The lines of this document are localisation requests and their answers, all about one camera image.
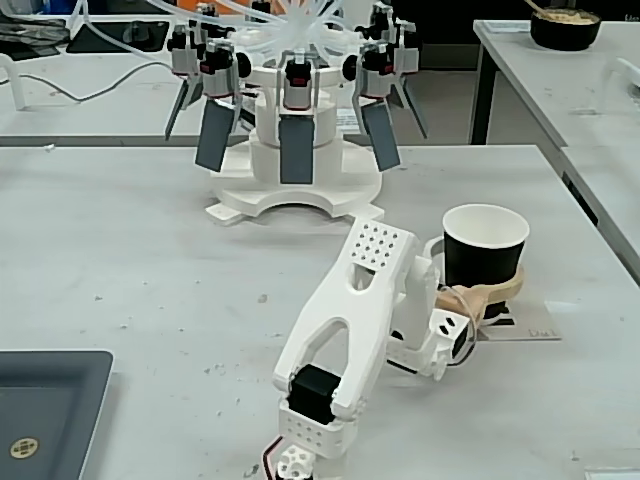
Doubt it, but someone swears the printed paper mat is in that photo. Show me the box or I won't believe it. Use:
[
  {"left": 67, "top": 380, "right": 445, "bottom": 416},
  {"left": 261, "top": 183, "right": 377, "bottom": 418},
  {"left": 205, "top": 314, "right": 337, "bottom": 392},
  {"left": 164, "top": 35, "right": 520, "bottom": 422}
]
[{"left": 474, "top": 298, "right": 564, "bottom": 344}]

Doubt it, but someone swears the white curved bracket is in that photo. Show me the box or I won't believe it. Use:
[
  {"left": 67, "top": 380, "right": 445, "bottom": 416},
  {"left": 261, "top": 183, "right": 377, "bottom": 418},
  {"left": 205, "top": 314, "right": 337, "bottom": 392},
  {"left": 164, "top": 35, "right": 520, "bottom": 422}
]
[{"left": 0, "top": 52, "right": 27, "bottom": 111}]

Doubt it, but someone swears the grey cable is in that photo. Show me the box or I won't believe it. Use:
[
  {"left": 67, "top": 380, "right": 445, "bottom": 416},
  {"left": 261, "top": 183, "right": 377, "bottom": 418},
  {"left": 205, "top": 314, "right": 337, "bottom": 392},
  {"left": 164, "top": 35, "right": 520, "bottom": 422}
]
[{"left": 0, "top": 57, "right": 175, "bottom": 104}]

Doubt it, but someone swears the white paper sheet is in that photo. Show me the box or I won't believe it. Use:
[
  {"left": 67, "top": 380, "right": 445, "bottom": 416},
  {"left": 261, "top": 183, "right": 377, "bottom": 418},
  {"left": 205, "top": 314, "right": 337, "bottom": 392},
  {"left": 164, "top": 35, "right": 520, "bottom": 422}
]
[{"left": 583, "top": 465, "right": 640, "bottom": 480}]

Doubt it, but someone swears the thin dark paddle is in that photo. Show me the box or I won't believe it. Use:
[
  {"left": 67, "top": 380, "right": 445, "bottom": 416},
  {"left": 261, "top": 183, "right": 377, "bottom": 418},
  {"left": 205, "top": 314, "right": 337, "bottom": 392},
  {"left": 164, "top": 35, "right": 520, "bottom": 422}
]
[
  {"left": 392, "top": 74, "right": 430, "bottom": 141},
  {"left": 164, "top": 76, "right": 202, "bottom": 142}
]

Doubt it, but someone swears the grey black pump unit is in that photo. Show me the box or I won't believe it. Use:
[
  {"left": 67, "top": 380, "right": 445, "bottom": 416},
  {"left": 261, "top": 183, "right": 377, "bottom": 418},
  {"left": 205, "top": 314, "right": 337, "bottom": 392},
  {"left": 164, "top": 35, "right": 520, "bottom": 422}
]
[
  {"left": 281, "top": 49, "right": 320, "bottom": 113},
  {"left": 198, "top": 41, "right": 242, "bottom": 100},
  {"left": 168, "top": 23, "right": 203, "bottom": 78}
]

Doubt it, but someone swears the grey metal table leg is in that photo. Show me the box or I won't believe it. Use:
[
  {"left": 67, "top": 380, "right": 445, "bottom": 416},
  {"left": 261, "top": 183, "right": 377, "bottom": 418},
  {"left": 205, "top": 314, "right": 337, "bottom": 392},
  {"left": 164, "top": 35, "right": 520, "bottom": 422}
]
[{"left": 469, "top": 42, "right": 502, "bottom": 147}]

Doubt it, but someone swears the grey plastic tray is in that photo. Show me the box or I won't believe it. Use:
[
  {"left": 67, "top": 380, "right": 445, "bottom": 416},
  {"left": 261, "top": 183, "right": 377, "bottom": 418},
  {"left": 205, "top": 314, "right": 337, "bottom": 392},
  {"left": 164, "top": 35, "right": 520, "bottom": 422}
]
[{"left": 0, "top": 349, "right": 116, "bottom": 480}]

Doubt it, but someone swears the wide grey paddle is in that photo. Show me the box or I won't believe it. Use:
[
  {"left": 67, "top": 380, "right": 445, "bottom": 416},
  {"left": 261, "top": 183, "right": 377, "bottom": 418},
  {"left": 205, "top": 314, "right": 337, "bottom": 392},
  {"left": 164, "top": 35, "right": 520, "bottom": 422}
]
[
  {"left": 360, "top": 99, "right": 403, "bottom": 173},
  {"left": 278, "top": 113, "right": 318, "bottom": 186},
  {"left": 194, "top": 97, "right": 237, "bottom": 174}
]

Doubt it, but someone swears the clear plastic tube bundle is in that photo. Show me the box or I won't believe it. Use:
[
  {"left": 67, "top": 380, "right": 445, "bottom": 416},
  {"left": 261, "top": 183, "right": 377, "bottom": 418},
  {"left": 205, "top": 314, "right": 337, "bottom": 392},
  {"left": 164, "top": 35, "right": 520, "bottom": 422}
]
[{"left": 74, "top": 0, "right": 362, "bottom": 67}]

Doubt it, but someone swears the black bowl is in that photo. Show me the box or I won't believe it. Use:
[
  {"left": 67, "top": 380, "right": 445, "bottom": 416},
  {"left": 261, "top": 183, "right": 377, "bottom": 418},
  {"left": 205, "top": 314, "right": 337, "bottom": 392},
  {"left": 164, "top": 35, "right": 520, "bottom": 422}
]
[{"left": 529, "top": 9, "right": 603, "bottom": 52}]

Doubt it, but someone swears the round gold sticker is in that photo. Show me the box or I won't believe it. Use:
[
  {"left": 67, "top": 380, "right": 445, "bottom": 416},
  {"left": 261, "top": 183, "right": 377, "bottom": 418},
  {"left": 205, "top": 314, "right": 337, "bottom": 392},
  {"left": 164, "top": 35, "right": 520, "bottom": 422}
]
[{"left": 9, "top": 436, "right": 41, "bottom": 461}]

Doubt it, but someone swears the black paper cup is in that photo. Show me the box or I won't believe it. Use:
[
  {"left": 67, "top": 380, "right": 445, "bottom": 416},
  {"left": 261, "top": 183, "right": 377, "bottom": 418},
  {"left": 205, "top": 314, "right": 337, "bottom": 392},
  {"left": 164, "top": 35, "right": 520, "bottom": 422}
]
[{"left": 441, "top": 201, "right": 531, "bottom": 290}]

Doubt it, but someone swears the small printed label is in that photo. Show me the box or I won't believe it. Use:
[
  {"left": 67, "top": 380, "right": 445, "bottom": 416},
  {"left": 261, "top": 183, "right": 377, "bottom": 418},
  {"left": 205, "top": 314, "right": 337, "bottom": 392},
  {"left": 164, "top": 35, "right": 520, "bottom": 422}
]
[{"left": 335, "top": 110, "right": 362, "bottom": 134}]

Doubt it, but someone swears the red black arm cable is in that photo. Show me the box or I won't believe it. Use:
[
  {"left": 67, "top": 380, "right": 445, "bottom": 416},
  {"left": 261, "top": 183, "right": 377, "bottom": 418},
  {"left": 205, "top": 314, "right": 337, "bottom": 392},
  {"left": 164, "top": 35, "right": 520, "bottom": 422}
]
[{"left": 261, "top": 435, "right": 289, "bottom": 480}]

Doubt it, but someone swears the black flat pad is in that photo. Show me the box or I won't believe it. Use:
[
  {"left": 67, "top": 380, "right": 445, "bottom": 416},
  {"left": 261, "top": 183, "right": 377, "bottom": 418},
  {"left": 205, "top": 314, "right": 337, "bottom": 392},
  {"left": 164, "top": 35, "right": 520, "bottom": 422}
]
[{"left": 65, "top": 21, "right": 170, "bottom": 55}]

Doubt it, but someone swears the dark grey bundle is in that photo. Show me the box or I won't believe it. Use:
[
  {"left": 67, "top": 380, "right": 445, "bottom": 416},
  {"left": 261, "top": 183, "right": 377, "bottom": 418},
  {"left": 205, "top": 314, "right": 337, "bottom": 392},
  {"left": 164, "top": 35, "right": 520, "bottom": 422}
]
[{"left": 0, "top": 12, "right": 71, "bottom": 63}]

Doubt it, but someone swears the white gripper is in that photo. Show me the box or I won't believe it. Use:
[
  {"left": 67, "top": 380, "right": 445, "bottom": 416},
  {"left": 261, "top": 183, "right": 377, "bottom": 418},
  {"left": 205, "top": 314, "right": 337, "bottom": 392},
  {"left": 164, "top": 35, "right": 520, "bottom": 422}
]
[{"left": 423, "top": 236, "right": 527, "bottom": 382}]

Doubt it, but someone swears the white dispenser machine stand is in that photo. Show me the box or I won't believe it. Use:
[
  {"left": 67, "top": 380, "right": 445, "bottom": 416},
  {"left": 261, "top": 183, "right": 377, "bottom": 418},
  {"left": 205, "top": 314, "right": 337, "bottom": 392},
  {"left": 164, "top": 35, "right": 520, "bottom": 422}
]
[{"left": 204, "top": 64, "right": 387, "bottom": 227}]

